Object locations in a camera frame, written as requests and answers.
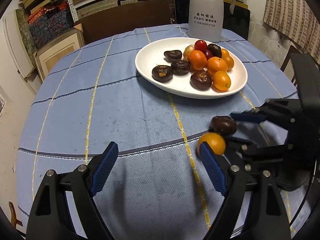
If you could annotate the dark chestnut plate left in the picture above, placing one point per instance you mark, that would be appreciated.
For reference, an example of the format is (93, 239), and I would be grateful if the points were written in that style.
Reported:
(162, 73)

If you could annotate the small orange kumquat back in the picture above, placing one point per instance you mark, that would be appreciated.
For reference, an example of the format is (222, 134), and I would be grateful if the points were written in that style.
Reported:
(224, 53)

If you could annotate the brown wooden chair back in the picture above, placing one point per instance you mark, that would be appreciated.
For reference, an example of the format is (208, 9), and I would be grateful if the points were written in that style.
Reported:
(125, 18)

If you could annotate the dark red apple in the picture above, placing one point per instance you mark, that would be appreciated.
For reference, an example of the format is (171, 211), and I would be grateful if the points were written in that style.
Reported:
(208, 54)

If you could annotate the large orange tangerine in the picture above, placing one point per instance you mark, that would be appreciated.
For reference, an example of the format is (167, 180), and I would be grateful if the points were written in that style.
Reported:
(197, 60)

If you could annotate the orange tangerine on plate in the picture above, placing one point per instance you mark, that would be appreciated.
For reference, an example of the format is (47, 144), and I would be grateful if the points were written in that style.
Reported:
(229, 61)

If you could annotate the tan beige fruit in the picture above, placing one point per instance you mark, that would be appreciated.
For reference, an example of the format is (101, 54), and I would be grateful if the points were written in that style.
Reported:
(187, 51)

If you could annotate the striped beige curtain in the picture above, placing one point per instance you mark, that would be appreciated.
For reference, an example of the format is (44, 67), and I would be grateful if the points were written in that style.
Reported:
(294, 19)

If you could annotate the small red tomato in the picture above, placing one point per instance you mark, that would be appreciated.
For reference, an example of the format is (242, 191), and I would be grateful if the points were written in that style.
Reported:
(200, 45)

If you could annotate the blue checked tablecloth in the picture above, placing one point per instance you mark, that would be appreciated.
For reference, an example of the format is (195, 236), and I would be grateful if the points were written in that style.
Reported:
(158, 188)

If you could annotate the white oval plate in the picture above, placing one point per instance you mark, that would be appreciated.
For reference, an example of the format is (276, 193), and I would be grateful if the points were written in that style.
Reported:
(152, 55)

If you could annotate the dark chestnut with tuft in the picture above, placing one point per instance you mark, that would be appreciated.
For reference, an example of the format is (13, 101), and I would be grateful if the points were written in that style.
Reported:
(215, 50)

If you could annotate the dark wooden chair right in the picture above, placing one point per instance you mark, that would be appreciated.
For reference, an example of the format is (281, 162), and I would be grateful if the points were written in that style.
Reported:
(287, 67)

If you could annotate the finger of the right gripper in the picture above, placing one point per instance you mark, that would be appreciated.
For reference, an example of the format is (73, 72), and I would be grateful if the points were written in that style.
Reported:
(238, 144)
(248, 117)

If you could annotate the orange kumquat front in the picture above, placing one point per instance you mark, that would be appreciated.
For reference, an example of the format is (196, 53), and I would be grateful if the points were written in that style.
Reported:
(221, 81)

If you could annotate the smooth dark purple chestnut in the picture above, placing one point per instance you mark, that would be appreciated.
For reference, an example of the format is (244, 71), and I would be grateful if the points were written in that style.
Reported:
(223, 125)

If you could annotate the white thermos jug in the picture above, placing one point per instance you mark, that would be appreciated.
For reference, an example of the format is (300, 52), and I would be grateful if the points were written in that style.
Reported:
(206, 19)

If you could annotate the beige framed cabinet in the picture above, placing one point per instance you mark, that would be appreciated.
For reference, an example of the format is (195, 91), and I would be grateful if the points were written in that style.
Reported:
(47, 56)

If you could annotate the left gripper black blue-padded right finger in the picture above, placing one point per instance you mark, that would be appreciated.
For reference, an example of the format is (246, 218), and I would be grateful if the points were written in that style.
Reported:
(266, 217)

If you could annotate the yellow orange fruit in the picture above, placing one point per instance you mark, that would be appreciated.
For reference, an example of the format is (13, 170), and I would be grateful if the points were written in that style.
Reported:
(214, 140)

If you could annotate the dark chestnut carved gold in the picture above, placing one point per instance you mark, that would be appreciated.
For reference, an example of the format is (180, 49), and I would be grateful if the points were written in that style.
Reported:
(172, 55)

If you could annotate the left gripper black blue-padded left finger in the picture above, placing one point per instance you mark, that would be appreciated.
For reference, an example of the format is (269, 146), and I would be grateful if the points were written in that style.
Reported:
(50, 217)

